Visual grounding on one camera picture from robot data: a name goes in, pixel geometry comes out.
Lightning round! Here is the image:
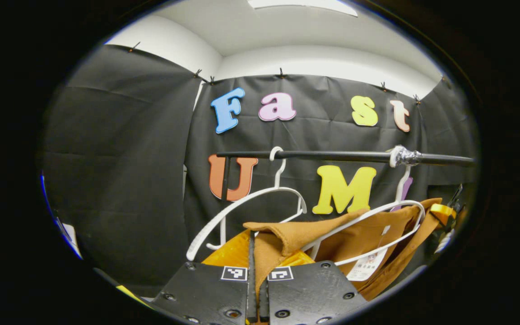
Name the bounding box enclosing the brown shirt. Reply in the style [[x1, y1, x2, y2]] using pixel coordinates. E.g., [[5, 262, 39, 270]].
[[243, 197, 444, 301]]

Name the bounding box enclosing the ceiling light panel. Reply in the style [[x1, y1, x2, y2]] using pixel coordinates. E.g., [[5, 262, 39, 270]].
[[247, 0, 359, 18]]

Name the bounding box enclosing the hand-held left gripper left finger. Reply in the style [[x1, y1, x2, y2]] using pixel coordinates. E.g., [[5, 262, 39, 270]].
[[152, 229, 259, 325]]

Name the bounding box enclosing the black backdrop cloth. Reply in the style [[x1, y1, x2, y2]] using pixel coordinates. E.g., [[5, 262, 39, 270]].
[[40, 44, 480, 299]]

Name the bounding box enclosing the white plastic hanger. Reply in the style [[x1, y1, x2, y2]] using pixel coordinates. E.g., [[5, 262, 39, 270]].
[[186, 146, 308, 262]]

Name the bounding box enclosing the black clothes rack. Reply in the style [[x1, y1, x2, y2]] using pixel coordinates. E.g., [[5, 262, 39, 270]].
[[217, 150, 477, 202]]

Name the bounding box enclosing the white hanger with taped hook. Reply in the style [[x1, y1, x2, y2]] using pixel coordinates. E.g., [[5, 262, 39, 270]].
[[302, 144, 426, 267]]

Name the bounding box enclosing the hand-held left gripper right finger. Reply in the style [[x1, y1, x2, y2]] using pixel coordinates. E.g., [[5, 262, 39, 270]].
[[259, 251, 370, 325]]

